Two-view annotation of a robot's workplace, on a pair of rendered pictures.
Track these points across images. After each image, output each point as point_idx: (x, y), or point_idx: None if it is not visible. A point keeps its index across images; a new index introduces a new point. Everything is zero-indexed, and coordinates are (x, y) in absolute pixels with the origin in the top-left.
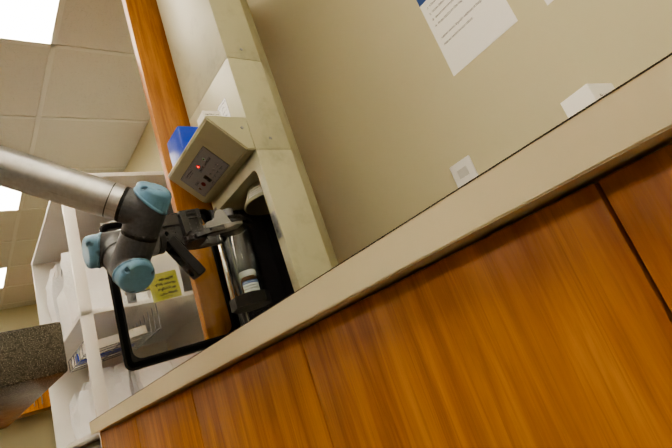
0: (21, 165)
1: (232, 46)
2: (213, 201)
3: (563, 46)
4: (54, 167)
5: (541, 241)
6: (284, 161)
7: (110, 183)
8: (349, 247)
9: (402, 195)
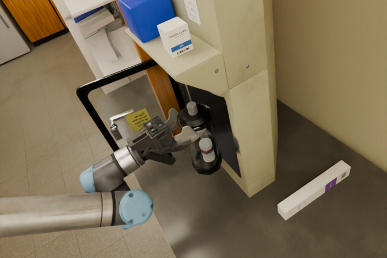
0: (12, 234)
1: None
2: None
3: None
4: (42, 224)
5: None
6: (257, 87)
7: (98, 216)
8: (288, 51)
9: (363, 75)
